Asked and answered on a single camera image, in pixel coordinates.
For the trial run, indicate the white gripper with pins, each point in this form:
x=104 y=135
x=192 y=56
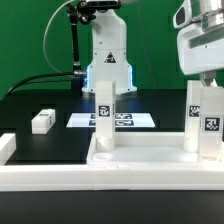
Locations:
x=201 y=52

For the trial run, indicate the white desk top panel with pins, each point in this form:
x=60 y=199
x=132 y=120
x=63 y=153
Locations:
x=143 y=147

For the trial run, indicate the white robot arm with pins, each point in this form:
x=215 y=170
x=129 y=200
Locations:
x=109 y=33

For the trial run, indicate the white U-shaped fence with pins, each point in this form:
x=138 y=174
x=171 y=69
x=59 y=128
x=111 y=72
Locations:
x=206 y=175

